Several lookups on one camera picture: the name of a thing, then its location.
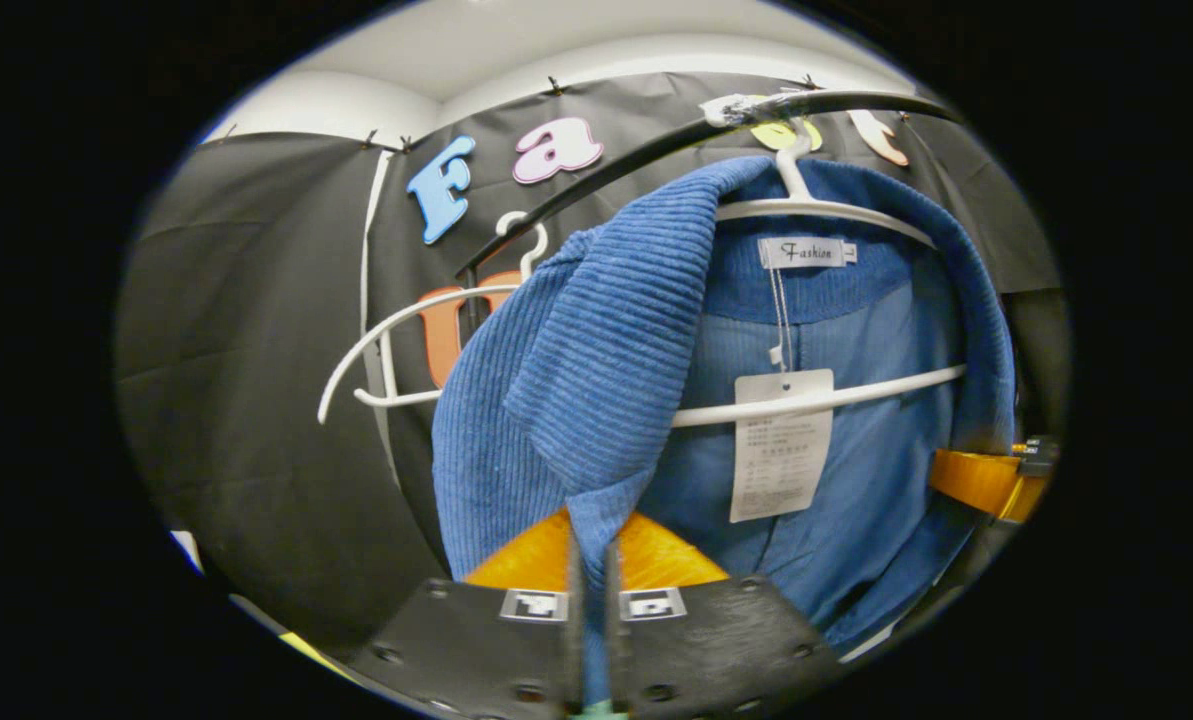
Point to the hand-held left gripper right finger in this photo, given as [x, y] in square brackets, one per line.
[716, 650]

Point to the black backdrop cloth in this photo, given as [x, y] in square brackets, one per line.
[256, 350]

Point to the black clothes rack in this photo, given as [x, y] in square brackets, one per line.
[876, 97]

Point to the white plastic hanger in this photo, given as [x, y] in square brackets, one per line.
[396, 398]
[856, 395]

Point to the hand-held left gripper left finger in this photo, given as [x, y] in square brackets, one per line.
[476, 650]

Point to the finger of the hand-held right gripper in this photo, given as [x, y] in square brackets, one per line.
[976, 480]

